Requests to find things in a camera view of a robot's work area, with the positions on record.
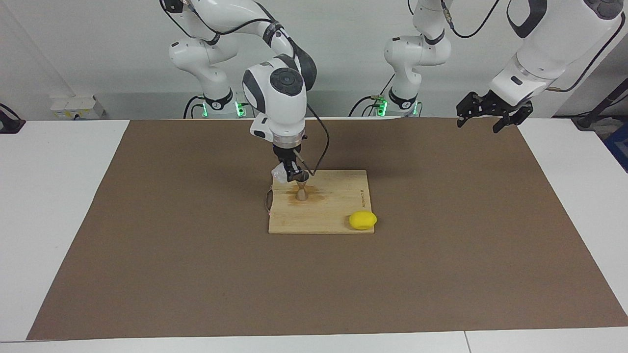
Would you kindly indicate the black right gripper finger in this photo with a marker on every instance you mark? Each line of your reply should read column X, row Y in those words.
column 296, row 172

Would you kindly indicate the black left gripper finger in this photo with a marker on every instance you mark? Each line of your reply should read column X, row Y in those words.
column 515, row 120
column 468, row 107

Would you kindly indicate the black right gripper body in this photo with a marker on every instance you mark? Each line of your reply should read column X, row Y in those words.
column 287, row 154

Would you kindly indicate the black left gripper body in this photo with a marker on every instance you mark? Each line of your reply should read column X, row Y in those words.
column 495, row 105

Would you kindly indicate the clear glass cup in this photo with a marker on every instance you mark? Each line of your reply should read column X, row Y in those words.
column 279, row 174

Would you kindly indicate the steel cocktail jigger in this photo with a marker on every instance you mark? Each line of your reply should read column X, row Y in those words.
column 301, row 195

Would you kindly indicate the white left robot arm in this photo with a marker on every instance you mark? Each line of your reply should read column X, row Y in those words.
column 554, row 39

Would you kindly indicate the wooden cutting board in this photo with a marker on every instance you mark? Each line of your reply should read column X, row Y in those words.
column 333, row 206

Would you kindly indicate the black stand pole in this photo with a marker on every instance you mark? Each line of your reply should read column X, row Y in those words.
column 588, row 120

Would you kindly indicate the yellow lemon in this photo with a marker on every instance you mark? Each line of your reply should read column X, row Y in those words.
column 363, row 220

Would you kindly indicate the blue box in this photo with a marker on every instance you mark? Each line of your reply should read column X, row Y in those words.
column 620, row 147

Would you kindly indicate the brown paper table mat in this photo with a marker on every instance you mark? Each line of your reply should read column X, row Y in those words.
column 147, row 245

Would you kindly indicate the white power strip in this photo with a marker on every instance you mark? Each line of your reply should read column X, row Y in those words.
column 73, row 105

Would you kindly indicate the black clamp mount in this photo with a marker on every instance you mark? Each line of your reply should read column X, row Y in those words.
column 10, row 125

